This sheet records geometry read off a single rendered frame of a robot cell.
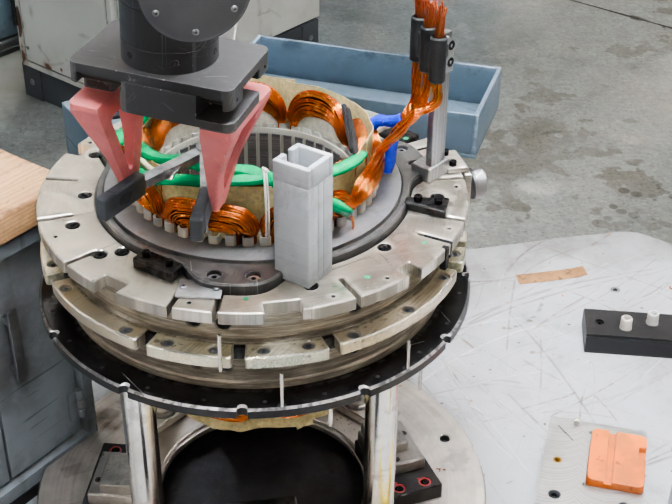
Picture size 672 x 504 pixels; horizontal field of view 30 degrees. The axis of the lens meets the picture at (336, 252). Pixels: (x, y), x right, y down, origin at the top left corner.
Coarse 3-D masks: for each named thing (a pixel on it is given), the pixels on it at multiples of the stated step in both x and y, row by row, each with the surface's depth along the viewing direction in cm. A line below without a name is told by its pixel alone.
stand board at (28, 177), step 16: (0, 160) 103; (16, 160) 103; (0, 176) 101; (16, 176) 101; (32, 176) 101; (0, 192) 99; (16, 192) 99; (32, 192) 99; (0, 208) 97; (16, 208) 97; (32, 208) 98; (0, 224) 96; (16, 224) 97; (32, 224) 99; (0, 240) 97
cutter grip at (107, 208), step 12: (132, 180) 78; (144, 180) 79; (108, 192) 77; (120, 192) 77; (132, 192) 78; (144, 192) 79; (96, 204) 76; (108, 204) 76; (120, 204) 77; (108, 216) 77
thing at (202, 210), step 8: (200, 192) 77; (200, 200) 76; (208, 200) 77; (200, 208) 76; (208, 208) 77; (192, 216) 75; (200, 216) 75; (208, 216) 77; (192, 224) 75; (200, 224) 75; (192, 232) 75; (200, 232) 75; (192, 240) 76; (200, 240) 75
